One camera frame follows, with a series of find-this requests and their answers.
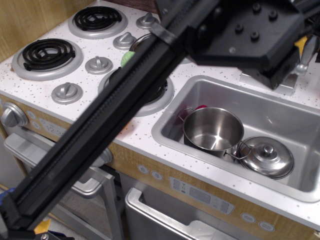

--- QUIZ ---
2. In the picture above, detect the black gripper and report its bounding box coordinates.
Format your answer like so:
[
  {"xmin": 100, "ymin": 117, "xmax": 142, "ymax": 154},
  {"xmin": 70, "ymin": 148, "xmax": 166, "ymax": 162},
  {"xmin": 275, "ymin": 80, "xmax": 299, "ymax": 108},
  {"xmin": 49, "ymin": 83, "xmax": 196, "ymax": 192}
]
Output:
[{"xmin": 291, "ymin": 0, "xmax": 320, "ymax": 38}]

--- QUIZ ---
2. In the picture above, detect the silver faucet with lever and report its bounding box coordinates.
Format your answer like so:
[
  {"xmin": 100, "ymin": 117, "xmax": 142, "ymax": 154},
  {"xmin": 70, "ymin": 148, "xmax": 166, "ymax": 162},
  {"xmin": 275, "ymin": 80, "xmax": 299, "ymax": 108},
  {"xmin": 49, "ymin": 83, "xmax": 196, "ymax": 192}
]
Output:
[{"xmin": 239, "ymin": 35, "xmax": 320, "ymax": 96}]

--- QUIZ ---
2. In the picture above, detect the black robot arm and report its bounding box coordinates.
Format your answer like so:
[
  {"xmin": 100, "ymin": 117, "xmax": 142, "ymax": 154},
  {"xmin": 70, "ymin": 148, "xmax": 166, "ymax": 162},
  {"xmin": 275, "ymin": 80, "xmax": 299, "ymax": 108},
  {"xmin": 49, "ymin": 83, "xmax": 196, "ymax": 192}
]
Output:
[{"xmin": 0, "ymin": 0, "xmax": 320, "ymax": 240}]

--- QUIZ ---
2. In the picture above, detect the yellow block on gripper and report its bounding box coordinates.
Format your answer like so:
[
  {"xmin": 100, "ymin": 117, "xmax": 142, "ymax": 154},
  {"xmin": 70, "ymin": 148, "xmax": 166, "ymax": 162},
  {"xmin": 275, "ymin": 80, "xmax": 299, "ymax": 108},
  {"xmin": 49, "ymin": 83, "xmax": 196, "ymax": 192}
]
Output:
[{"xmin": 294, "ymin": 36, "xmax": 308, "ymax": 57}]

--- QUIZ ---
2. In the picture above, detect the grey plastic sink basin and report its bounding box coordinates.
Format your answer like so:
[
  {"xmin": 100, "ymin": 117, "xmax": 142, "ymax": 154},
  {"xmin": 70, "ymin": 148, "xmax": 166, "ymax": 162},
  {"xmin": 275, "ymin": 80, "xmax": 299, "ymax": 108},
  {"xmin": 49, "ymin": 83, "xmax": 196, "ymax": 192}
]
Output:
[{"xmin": 151, "ymin": 75, "xmax": 320, "ymax": 203}]

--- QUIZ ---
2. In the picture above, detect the pink toy in sink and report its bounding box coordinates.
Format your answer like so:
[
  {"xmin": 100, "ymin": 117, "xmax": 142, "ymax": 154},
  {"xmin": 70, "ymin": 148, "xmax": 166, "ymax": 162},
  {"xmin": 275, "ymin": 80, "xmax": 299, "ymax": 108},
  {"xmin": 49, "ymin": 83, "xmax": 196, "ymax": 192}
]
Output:
[{"xmin": 195, "ymin": 104, "xmax": 208, "ymax": 110}]

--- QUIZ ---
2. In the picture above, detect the steel lid in sink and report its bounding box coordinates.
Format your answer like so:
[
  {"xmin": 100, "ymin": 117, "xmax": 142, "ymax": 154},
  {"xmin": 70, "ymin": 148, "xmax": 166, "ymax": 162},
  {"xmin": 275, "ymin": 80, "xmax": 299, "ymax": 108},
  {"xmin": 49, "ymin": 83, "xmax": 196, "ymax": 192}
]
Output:
[{"xmin": 237, "ymin": 136, "xmax": 295, "ymax": 180}]

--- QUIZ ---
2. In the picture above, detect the steel pot in sink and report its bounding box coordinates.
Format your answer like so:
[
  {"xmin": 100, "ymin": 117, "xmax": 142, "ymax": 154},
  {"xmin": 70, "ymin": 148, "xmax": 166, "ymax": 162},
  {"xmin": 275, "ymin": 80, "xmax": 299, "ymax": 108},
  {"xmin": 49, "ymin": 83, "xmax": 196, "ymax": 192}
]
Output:
[{"xmin": 178, "ymin": 107, "xmax": 252, "ymax": 160}]

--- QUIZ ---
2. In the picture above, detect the grey stovetop knob back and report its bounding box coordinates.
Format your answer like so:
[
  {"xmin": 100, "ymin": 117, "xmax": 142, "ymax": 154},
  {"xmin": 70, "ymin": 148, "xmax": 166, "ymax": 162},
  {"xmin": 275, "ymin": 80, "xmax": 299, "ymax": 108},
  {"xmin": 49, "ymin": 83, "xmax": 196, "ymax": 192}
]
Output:
[{"xmin": 135, "ymin": 12, "xmax": 160, "ymax": 29}]

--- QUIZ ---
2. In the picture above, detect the grey stovetop knob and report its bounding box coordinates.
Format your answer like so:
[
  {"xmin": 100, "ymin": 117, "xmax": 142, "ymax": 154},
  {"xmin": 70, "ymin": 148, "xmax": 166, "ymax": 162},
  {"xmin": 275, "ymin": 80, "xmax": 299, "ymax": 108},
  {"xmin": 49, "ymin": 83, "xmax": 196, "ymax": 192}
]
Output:
[
  {"xmin": 135, "ymin": 12, "xmax": 160, "ymax": 29},
  {"xmin": 85, "ymin": 56, "xmax": 113, "ymax": 75},
  {"xmin": 112, "ymin": 32, "xmax": 137, "ymax": 50},
  {"xmin": 51, "ymin": 82, "xmax": 83, "ymax": 105}
]

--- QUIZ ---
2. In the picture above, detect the front right black burner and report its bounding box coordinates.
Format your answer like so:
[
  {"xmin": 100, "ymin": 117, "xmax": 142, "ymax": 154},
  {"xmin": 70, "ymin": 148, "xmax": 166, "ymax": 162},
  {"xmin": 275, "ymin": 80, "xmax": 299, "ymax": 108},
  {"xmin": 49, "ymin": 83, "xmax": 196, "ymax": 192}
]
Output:
[{"xmin": 97, "ymin": 67, "xmax": 174, "ymax": 117}]

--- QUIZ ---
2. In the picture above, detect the black burner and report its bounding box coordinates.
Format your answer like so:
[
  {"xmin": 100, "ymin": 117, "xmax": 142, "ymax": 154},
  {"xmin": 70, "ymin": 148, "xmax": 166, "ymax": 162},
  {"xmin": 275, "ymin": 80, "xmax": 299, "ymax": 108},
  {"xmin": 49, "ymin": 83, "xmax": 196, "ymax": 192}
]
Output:
[
  {"xmin": 12, "ymin": 38, "xmax": 84, "ymax": 81},
  {"xmin": 68, "ymin": 6, "xmax": 128, "ymax": 40},
  {"xmin": 97, "ymin": 67, "xmax": 174, "ymax": 117}
]

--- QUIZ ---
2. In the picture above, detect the steel lid on stove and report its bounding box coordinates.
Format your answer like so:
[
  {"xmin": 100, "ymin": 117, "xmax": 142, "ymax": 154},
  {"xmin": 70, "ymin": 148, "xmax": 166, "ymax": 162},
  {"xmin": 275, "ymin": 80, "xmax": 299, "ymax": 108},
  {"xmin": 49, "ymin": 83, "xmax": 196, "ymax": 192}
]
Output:
[{"xmin": 129, "ymin": 33, "xmax": 151, "ymax": 52}]

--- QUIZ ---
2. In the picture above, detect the green bitter melon toy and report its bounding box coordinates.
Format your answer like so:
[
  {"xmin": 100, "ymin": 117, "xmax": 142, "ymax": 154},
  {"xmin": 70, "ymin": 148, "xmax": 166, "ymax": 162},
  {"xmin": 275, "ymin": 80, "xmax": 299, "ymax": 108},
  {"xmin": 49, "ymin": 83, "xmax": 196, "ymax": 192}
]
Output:
[{"xmin": 120, "ymin": 51, "xmax": 135, "ymax": 68}]

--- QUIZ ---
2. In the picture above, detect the back left black burner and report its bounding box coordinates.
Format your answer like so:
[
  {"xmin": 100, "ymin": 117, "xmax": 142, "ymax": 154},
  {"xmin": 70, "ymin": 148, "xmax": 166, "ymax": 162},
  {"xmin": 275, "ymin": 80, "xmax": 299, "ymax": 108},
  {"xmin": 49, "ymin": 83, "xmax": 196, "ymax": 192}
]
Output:
[{"xmin": 68, "ymin": 6, "xmax": 128, "ymax": 40}]

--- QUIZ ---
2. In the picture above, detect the grey dishwasher door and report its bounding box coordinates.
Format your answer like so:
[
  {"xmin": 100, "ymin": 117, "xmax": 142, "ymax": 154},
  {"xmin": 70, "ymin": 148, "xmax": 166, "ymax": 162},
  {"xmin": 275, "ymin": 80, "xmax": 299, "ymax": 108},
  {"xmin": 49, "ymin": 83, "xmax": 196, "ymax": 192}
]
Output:
[{"xmin": 124, "ymin": 178, "xmax": 261, "ymax": 240}]

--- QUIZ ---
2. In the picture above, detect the grey oven knob right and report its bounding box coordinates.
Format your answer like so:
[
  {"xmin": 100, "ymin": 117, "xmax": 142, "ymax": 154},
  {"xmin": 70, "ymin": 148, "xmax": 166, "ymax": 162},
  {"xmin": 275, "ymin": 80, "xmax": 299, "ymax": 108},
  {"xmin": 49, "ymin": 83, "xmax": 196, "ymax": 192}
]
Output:
[{"xmin": 92, "ymin": 148, "xmax": 114, "ymax": 168}]

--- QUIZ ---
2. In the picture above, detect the grey oven knob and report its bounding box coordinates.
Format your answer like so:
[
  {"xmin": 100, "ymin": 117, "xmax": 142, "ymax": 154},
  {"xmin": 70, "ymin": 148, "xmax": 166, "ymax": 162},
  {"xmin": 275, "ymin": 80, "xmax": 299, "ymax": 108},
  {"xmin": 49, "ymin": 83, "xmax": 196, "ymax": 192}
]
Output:
[
  {"xmin": 92, "ymin": 148, "xmax": 114, "ymax": 168},
  {"xmin": 1, "ymin": 102, "xmax": 29, "ymax": 128}
]

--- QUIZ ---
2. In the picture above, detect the grey stovetop knob front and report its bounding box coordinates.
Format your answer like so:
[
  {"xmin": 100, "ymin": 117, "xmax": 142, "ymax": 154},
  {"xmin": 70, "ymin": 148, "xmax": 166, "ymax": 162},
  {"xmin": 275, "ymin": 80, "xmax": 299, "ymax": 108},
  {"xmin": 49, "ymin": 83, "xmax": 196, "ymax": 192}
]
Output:
[{"xmin": 51, "ymin": 82, "xmax": 83, "ymax": 105}]

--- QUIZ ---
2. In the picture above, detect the front left black burner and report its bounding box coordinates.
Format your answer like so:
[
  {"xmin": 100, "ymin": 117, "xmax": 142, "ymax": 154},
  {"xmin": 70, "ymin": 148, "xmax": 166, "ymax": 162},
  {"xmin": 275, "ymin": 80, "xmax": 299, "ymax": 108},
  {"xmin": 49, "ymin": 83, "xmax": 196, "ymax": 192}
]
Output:
[{"xmin": 12, "ymin": 38, "xmax": 84, "ymax": 81}]

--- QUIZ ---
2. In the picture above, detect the grey oven door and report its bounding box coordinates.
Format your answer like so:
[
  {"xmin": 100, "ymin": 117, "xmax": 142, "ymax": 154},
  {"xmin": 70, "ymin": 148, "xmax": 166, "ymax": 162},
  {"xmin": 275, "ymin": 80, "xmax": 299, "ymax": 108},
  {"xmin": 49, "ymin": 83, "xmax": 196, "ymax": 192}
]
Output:
[{"xmin": 4, "ymin": 133, "xmax": 125, "ymax": 240}]

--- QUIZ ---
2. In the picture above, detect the grey oven knob left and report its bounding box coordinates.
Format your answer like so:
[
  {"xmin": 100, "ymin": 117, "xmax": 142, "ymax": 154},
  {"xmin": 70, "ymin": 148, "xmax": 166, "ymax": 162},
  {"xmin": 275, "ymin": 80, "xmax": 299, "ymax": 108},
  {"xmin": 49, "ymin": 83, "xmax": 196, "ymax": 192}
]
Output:
[{"xmin": 1, "ymin": 102, "xmax": 29, "ymax": 128}]

